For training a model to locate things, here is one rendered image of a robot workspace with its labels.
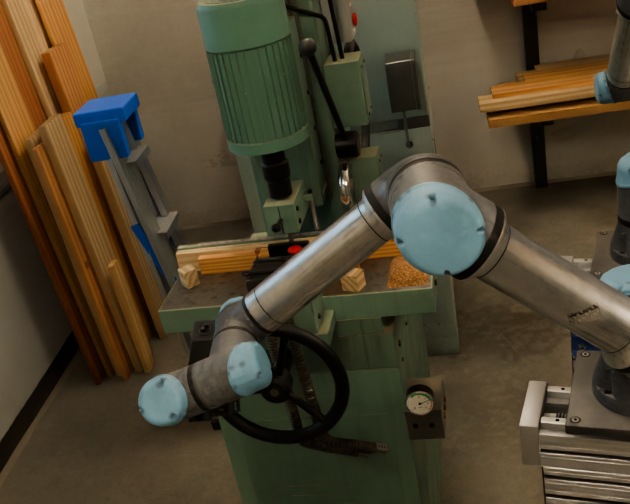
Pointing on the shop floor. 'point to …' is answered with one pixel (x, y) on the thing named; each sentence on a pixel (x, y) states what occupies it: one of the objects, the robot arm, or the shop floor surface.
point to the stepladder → (136, 186)
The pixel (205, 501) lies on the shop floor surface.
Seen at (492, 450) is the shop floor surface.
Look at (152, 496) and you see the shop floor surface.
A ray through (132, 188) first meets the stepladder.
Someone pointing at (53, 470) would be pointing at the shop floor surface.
